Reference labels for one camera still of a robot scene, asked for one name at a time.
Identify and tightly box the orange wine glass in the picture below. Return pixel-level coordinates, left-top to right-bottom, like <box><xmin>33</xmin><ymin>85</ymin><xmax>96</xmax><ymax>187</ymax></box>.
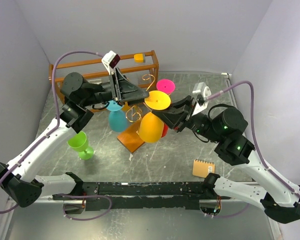
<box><xmin>121</xmin><ymin>103</ymin><xmax>131</xmax><ymax>112</ymax></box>
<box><xmin>138</xmin><ymin>90</ymin><xmax>171</xmax><ymax>143</ymax></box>

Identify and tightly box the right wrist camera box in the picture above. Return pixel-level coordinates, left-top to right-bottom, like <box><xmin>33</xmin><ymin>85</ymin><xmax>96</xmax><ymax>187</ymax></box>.
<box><xmin>192</xmin><ymin>82</ymin><xmax>212</xmax><ymax>116</ymax></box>

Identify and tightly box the yellow grey block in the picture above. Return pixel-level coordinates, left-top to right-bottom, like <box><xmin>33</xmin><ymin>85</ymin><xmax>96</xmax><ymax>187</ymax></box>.
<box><xmin>133</xmin><ymin>53</ymin><xmax>146</xmax><ymax>63</ymax></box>

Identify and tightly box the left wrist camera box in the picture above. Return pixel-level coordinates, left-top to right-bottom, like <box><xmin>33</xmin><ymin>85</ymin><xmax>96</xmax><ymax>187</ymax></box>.
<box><xmin>101</xmin><ymin>50</ymin><xmax>121</xmax><ymax>69</ymax></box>

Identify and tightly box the pink wine glass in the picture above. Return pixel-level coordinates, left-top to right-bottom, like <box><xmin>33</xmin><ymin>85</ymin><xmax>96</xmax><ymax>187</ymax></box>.
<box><xmin>156</xmin><ymin>79</ymin><xmax>176</xmax><ymax>96</ymax></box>

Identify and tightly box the wooden shelf rack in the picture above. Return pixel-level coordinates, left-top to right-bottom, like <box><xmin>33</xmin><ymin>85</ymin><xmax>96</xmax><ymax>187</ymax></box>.
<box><xmin>53</xmin><ymin>50</ymin><xmax>159</xmax><ymax>104</ymax></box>

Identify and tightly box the blue wine glass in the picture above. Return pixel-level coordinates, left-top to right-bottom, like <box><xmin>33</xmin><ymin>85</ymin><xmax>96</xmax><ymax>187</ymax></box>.
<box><xmin>106</xmin><ymin>100</ymin><xmax>128</xmax><ymax>133</ymax></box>

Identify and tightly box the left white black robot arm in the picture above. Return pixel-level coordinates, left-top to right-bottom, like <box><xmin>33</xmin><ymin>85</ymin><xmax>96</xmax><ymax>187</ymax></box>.
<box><xmin>0</xmin><ymin>67</ymin><xmax>149</xmax><ymax>208</ymax></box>

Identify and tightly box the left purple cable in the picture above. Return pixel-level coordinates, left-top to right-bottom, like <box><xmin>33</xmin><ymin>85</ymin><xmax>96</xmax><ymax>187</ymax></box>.
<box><xmin>0</xmin><ymin>50</ymin><xmax>103</xmax><ymax>215</ymax></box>

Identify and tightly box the brown spiral notepad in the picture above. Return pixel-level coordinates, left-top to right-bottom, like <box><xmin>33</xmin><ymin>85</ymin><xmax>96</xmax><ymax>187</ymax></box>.
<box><xmin>192</xmin><ymin>159</ymin><xmax>215</xmax><ymax>178</ymax></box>

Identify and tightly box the gold wire wine glass rack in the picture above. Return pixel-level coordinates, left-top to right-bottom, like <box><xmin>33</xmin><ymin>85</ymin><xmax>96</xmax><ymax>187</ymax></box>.
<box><xmin>116</xmin><ymin>73</ymin><xmax>158</xmax><ymax>154</ymax></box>

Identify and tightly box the orange wine glass front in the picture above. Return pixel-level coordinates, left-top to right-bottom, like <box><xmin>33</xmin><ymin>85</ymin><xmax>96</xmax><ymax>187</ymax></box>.
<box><xmin>121</xmin><ymin>103</ymin><xmax>131</xmax><ymax>112</ymax></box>

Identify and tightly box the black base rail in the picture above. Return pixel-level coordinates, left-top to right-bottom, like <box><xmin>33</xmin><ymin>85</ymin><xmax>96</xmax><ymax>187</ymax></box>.
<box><xmin>52</xmin><ymin>181</ymin><xmax>231</xmax><ymax>211</ymax></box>

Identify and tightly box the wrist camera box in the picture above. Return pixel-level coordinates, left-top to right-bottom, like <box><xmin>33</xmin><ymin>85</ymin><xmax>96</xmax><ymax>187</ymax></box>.
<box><xmin>101</xmin><ymin>50</ymin><xmax>121</xmax><ymax>69</ymax></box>
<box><xmin>192</xmin><ymin>82</ymin><xmax>212</xmax><ymax>116</ymax></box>

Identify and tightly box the red wine glass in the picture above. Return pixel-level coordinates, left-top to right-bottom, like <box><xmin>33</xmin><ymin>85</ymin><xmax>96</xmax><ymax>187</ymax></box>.
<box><xmin>161</xmin><ymin>124</ymin><xmax>169</xmax><ymax>138</ymax></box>

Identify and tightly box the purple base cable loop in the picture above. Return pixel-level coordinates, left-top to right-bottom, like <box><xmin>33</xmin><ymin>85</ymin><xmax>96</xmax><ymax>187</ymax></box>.
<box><xmin>52</xmin><ymin>193</ymin><xmax>113</xmax><ymax>221</ymax></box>

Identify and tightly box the green wine glass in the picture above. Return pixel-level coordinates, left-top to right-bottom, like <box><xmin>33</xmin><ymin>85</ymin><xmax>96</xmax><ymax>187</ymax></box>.
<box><xmin>67</xmin><ymin>131</ymin><xmax>94</xmax><ymax>160</ymax></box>

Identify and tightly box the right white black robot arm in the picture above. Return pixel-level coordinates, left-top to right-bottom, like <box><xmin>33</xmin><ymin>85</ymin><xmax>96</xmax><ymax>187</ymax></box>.
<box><xmin>152</xmin><ymin>95</ymin><xmax>300</xmax><ymax>224</ymax></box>

